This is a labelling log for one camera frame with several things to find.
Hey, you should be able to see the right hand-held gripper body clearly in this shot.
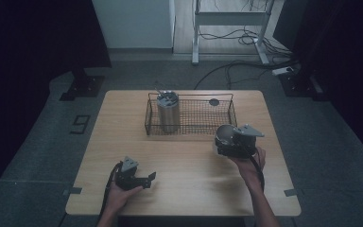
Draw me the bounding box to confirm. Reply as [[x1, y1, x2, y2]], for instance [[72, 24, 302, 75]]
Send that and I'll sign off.
[[220, 123, 266, 160]]

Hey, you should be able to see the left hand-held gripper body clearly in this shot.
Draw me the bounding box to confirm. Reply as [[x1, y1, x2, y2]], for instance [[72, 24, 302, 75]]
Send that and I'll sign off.
[[114, 155, 147, 191]]

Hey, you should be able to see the white mug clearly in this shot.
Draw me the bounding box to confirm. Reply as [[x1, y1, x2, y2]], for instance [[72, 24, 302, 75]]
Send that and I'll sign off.
[[215, 124, 238, 145]]

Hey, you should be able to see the dark wire basket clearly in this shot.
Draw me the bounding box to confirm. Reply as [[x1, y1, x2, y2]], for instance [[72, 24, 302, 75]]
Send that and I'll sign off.
[[144, 92, 238, 137]]

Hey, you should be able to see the stainless steel tumbler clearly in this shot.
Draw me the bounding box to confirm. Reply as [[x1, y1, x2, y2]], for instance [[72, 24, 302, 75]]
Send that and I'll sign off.
[[156, 90, 182, 134]]

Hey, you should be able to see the metal straw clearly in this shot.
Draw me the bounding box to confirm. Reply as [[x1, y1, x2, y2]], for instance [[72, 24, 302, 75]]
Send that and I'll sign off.
[[153, 81, 168, 99]]

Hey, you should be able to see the person's left hand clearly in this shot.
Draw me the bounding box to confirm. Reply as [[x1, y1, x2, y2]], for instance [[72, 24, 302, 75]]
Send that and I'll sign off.
[[106, 182, 145, 216]]

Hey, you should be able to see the person's right hand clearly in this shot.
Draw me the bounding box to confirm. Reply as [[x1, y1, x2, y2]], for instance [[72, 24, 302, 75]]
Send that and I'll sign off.
[[231, 146, 268, 187]]

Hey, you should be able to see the black stand base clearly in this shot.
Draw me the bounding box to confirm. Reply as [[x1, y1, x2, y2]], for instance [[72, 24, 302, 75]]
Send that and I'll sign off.
[[59, 66, 105, 102], [278, 69, 329, 102]]

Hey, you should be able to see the white power strip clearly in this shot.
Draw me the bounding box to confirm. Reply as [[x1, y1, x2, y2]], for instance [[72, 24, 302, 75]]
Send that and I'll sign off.
[[271, 65, 295, 77]]

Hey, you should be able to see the dark curtain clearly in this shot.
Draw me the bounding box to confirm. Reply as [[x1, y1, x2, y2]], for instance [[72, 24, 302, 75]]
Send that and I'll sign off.
[[0, 0, 112, 211], [272, 0, 363, 166]]

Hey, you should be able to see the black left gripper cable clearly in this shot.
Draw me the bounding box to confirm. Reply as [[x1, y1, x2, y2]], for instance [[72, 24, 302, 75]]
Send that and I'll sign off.
[[98, 161, 125, 221]]

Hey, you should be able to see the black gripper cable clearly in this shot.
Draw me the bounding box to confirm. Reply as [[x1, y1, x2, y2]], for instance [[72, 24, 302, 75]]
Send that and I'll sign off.
[[98, 161, 125, 221], [248, 147, 267, 194]]

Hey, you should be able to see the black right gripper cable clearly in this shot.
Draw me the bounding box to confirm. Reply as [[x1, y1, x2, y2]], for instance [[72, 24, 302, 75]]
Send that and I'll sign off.
[[248, 147, 267, 194]]

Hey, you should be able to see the long black floor cable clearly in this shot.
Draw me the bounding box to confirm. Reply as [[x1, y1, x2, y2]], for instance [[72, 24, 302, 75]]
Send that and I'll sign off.
[[194, 59, 299, 91]]

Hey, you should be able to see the tangle of floor cables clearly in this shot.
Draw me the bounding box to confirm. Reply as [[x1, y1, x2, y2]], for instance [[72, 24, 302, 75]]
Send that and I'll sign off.
[[199, 27, 295, 59]]

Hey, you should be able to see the white desk frame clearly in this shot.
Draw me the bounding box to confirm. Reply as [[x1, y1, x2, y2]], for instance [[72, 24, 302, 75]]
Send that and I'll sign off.
[[191, 0, 277, 66]]

